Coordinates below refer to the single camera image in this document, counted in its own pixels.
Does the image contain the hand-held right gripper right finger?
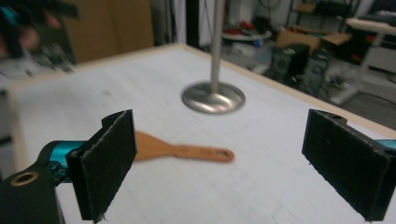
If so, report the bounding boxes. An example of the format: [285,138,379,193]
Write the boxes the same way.
[302,108,396,222]

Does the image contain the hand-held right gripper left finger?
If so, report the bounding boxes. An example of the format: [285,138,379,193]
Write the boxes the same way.
[65,109,138,224]

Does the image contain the wooden spatula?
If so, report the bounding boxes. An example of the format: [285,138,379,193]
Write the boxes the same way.
[134,130,235,163]

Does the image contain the brown board panel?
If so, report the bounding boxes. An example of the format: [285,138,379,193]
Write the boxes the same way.
[61,0,155,64]

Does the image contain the black speaker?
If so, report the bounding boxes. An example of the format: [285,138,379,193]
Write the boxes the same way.
[270,43,311,84]

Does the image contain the white side table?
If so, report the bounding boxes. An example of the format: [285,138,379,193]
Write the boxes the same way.
[330,17,396,106]

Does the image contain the cardboard box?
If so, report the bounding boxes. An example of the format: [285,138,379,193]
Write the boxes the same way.
[276,28,353,51]

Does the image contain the metal stand with round base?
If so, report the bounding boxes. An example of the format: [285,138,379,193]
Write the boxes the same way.
[180,0,247,115]

